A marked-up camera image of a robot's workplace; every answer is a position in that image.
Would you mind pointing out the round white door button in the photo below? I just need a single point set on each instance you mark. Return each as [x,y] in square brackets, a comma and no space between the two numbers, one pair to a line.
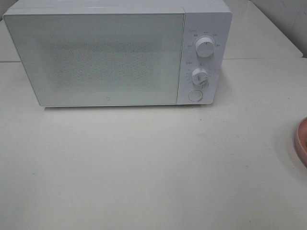
[195,96]

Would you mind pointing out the white microwave door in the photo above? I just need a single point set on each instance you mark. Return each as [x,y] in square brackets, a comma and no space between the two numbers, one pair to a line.
[95,60]

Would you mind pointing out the pink plate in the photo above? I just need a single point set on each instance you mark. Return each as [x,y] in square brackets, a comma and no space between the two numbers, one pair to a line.
[301,138]

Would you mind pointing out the upper white power knob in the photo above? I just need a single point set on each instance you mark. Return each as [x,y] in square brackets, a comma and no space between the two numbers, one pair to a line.
[205,46]

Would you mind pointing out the white microwave oven body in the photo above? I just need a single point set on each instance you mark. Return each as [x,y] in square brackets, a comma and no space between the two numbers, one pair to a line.
[201,18]

